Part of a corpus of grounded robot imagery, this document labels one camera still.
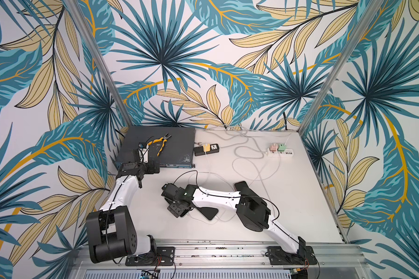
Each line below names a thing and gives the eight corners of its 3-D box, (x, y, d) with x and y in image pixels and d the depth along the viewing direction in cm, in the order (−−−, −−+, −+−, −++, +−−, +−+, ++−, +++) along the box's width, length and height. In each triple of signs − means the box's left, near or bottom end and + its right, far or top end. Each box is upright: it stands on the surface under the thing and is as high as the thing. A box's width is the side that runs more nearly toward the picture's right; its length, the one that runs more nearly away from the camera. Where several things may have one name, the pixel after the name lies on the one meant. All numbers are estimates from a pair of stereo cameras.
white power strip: (267, 157, 109) (269, 154, 106) (266, 151, 112) (267, 148, 109) (293, 157, 109) (295, 154, 107) (291, 151, 112) (293, 148, 109)
